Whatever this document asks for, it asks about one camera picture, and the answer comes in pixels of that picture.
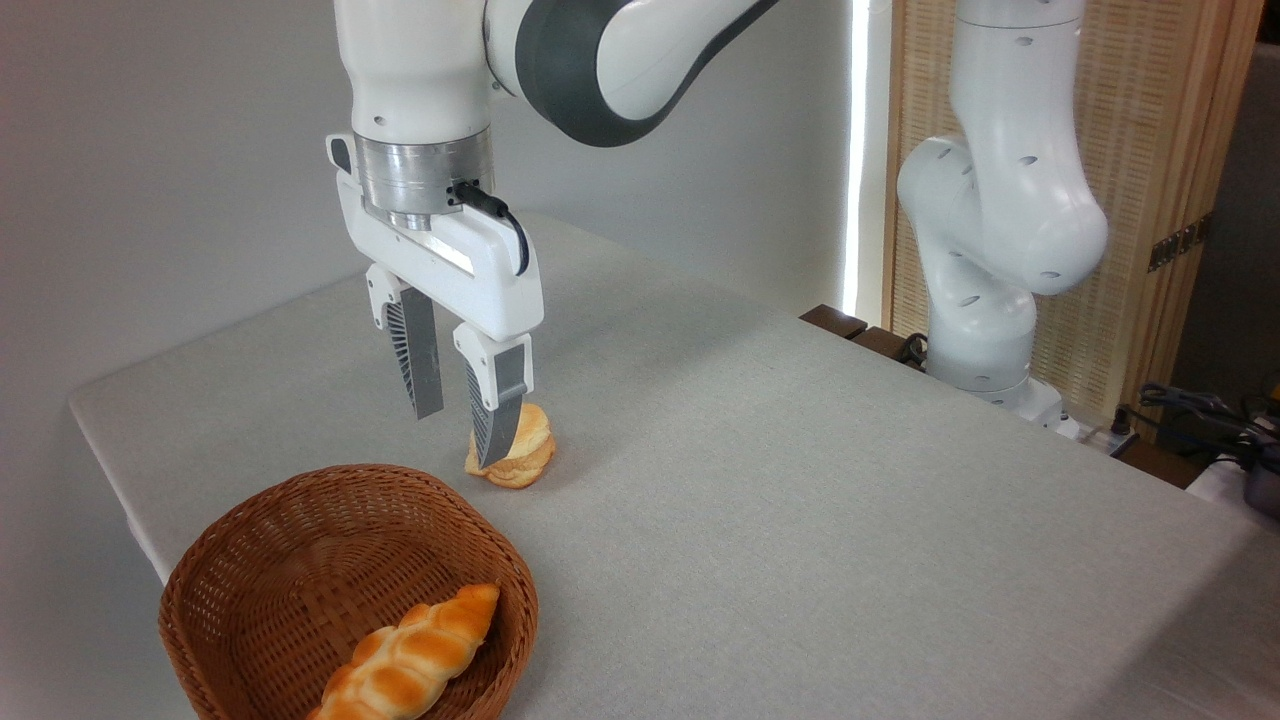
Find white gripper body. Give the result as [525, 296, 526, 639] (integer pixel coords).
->
[326, 133, 546, 343]

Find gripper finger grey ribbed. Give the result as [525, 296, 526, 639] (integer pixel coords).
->
[365, 262, 446, 421]
[453, 322, 534, 469]

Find round layered bread bun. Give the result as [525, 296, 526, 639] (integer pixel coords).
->
[464, 402, 557, 490]

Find long braided bread loaf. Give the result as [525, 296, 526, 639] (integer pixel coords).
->
[305, 583, 501, 720]

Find brown wicker basket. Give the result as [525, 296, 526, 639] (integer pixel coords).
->
[158, 463, 540, 720]

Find dark wooden block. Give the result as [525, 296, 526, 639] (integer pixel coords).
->
[800, 304, 931, 371]

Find white power strip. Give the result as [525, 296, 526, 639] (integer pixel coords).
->
[1072, 420, 1141, 459]

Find wooden bamboo folding screen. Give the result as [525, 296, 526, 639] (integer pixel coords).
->
[882, 0, 1266, 426]

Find dark metal screen hinge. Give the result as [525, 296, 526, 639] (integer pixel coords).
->
[1147, 215, 1213, 273]

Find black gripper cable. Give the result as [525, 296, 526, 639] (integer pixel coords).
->
[450, 180, 531, 278]

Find black cable bundle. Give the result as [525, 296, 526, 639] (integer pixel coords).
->
[1110, 382, 1280, 471]

